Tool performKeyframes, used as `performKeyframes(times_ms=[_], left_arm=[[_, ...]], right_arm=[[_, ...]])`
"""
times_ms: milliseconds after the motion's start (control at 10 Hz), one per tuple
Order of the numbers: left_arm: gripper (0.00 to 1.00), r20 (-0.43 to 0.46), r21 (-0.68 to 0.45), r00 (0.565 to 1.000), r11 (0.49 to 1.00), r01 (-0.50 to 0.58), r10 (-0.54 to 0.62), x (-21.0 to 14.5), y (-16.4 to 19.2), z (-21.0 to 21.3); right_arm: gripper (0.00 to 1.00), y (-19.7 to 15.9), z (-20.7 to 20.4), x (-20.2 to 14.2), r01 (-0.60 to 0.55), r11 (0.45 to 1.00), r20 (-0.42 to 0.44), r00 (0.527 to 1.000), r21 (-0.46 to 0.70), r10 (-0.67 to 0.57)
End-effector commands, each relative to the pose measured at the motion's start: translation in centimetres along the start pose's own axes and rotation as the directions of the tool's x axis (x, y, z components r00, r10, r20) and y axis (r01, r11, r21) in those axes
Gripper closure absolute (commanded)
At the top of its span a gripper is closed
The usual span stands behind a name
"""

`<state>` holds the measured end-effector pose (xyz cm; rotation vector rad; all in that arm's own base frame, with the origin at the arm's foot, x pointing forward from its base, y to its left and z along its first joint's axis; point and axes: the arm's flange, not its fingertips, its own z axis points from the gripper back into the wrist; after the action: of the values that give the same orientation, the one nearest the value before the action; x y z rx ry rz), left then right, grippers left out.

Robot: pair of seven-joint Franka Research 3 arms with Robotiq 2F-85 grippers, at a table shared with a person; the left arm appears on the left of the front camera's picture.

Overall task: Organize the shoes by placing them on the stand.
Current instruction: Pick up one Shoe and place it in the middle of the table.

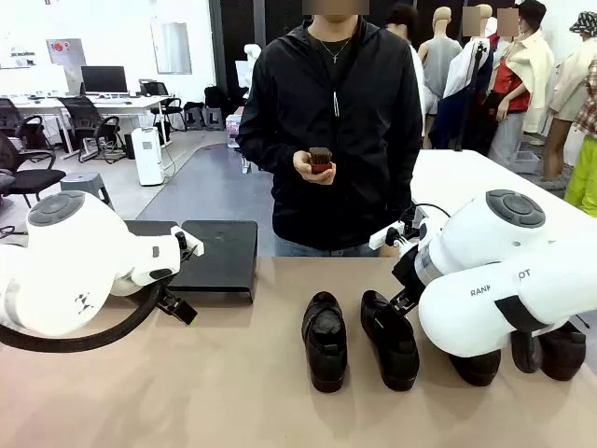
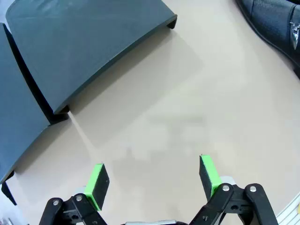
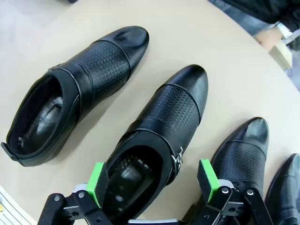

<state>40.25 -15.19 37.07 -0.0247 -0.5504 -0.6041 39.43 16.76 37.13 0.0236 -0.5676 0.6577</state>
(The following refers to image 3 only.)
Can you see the person in black jacket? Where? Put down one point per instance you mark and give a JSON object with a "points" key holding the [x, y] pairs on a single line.
{"points": [[257, 9]]}

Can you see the black leather buckle shoe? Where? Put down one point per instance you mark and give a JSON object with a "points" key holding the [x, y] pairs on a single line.
{"points": [[243, 154], [288, 187], [173, 110], [103, 63]]}

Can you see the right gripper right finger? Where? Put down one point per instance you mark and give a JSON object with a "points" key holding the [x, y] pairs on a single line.
{"points": [[211, 182]]}

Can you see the white ribbed base panel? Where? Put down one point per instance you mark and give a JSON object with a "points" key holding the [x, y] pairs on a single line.
{"points": [[9, 206]]}

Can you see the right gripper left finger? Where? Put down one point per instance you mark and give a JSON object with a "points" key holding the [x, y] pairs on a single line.
{"points": [[93, 187]]}

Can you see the cardboard box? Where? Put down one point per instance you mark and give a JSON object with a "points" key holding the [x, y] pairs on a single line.
{"points": [[282, 55]]}

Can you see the person's left hand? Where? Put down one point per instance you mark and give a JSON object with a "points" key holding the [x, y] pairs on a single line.
{"points": [[269, 37]]}

